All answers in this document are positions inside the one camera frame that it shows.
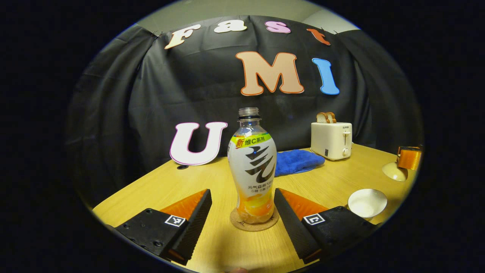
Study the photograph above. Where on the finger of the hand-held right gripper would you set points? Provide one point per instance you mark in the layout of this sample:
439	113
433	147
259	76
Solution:
409	159

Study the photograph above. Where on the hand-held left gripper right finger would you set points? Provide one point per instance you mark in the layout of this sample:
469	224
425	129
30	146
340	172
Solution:
291	227

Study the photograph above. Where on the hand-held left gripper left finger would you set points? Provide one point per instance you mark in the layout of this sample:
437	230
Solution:
193	227

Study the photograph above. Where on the cream teacup lid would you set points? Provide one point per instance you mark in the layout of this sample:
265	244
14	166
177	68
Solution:
394	172

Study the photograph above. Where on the round cork coaster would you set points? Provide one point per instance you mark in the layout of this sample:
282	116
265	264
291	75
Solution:
237	225

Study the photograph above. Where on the cream teacup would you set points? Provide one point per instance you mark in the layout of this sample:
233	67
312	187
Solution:
367	203

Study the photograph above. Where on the clear labelled water bottle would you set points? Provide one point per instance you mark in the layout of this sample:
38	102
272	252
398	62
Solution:
252	170

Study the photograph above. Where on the blue towel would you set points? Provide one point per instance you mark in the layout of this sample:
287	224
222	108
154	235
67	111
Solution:
297	162

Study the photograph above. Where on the white toaster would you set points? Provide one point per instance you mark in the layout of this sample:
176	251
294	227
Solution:
331	140

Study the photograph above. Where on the bread slice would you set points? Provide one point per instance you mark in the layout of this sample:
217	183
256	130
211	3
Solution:
332	117
322	118

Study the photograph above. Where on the black backdrop cloth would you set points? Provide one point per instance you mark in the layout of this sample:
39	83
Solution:
151	94

